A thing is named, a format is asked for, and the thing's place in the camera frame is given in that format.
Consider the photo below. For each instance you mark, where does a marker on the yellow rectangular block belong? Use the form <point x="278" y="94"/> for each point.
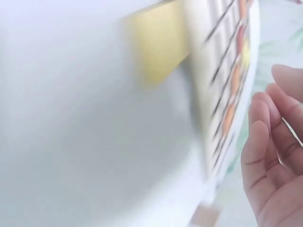
<point x="158" y="42"/>

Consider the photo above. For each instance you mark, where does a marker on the person's right hand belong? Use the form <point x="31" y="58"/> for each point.
<point x="279" y="189"/>

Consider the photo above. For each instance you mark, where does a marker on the white gridded board, orange pieces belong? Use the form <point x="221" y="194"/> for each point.
<point x="225" y="71"/>

